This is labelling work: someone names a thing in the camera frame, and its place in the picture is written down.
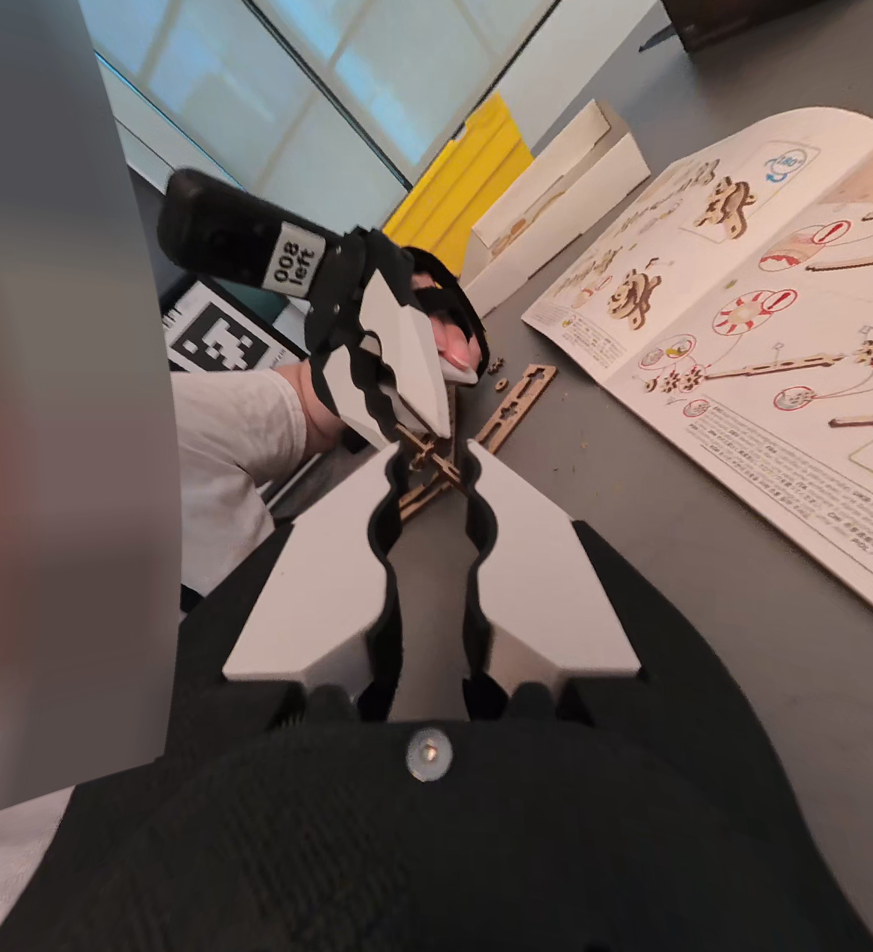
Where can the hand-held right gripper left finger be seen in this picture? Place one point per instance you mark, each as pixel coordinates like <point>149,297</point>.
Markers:
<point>310,587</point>

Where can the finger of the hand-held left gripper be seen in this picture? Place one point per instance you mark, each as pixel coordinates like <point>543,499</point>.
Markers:
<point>410,357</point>
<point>351,394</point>

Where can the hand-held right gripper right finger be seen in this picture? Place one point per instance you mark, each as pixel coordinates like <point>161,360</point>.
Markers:
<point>548,587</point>

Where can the person's left forearm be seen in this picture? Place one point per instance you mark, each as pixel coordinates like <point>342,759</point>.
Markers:
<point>310,409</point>

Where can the dark model kit box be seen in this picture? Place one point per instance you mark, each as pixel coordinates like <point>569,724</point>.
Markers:
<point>779,18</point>

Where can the person's left hand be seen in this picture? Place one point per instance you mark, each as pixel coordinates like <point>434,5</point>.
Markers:
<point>455,342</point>

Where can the black and white marker board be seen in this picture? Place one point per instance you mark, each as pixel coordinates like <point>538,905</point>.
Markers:
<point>213,335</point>

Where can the slotted wooden strip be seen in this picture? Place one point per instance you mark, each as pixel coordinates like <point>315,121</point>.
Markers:
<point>518,398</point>

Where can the yellow plastic bin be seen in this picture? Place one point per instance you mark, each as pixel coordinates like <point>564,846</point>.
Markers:
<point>451,193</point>

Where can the white cardboard box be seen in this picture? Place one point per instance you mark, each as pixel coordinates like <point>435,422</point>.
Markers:
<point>555,245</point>

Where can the open instruction booklet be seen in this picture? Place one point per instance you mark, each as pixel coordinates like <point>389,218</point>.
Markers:
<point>741,223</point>

